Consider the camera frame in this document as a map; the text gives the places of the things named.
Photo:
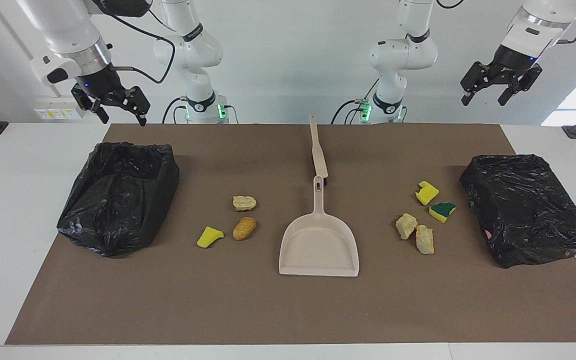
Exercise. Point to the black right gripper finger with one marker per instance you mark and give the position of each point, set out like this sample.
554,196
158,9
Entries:
102,114
142,117

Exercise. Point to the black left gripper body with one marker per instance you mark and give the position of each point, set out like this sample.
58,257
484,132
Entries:
510,65

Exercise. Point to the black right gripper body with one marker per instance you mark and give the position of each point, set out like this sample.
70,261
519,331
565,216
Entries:
103,85

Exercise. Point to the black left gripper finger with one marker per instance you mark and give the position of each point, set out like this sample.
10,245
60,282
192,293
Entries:
466,98
504,97

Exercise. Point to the notched yellow sponge piece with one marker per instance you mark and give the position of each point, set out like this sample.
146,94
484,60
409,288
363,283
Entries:
426,194

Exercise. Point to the green and yellow sponge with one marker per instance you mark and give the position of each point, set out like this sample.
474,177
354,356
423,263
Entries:
442,211

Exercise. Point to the pale foam piece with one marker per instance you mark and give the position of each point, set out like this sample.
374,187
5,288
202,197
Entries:
244,203

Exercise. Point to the yellow sponge wedge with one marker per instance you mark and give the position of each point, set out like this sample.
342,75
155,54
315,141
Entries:
209,237

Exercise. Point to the pale yellow foam chunk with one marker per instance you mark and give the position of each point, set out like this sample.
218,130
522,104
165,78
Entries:
406,226

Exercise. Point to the orange and white foam chunk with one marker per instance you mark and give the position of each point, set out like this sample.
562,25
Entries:
424,241

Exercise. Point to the brown bread nugget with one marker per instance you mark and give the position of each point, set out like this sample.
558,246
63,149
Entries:
244,228

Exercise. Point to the beige brush with black bristles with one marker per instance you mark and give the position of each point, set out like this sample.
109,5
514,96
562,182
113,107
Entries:
319,155

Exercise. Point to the beige plastic dustpan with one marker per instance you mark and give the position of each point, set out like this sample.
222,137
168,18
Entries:
318,245

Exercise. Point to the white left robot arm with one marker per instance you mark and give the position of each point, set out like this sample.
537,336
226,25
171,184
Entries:
398,55

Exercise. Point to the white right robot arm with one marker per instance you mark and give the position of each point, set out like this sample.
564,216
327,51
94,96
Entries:
188,55

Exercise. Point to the open bin with black bag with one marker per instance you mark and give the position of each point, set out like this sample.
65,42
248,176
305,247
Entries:
118,210

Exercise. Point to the closed black trash bag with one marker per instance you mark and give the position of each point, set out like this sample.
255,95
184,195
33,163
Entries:
523,210

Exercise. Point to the brown table mat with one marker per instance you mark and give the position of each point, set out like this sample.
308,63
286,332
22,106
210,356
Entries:
268,310

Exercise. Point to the white wall outlet box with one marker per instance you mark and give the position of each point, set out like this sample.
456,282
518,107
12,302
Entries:
58,111

